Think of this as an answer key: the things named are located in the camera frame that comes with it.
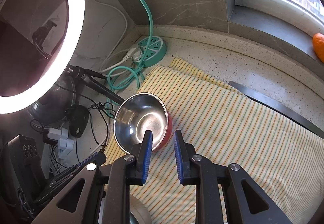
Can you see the yellow striped cloth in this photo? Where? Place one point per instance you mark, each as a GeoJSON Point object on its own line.
{"type": "Point", "coordinates": [227, 137]}

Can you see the orange fruit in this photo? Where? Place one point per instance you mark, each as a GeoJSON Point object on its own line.
{"type": "Point", "coordinates": [319, 48]}

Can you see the dark metal strip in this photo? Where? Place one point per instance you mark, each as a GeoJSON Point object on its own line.
{"type": "Point", "coordinates": [278, 107]}

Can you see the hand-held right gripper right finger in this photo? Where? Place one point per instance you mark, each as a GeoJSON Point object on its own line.
{"type": "Point", "coordinates": [178, 158]}

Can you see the white power strip with adapters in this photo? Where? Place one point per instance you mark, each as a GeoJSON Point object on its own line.
{"type": "Point", "coordinates": [63, 137]}

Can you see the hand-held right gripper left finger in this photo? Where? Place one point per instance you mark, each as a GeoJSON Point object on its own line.
{"type": "Point", "coordinates": [147, 158]}

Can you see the small red steel bowl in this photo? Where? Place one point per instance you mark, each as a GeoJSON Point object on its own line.
{"type": "Point", "coordinates": [141, 117]}

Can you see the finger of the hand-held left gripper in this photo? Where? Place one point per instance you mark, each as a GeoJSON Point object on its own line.
{"type": "Point", "coordinates": [76, 168]}
{"type": "Point", "coordinates": [54, 188]}

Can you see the dark grey round pan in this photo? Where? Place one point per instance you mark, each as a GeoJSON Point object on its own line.
{"type": "Point", "coordinates": [50, 110]}

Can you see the black oval device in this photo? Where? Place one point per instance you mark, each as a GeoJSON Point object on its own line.
{"type": "Point", "coordinates": [78, 120]}

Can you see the black tripod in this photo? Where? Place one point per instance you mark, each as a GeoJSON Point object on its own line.
{"type": "Point", "coordinates": [106, 89]}

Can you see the round teal power strip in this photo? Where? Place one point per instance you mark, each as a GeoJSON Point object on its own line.
{"type": "Point", "coordinates": [155, 49]}

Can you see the large steel bowl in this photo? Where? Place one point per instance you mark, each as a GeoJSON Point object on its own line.
{"type": "Point", "coordinates": [141, 213]}

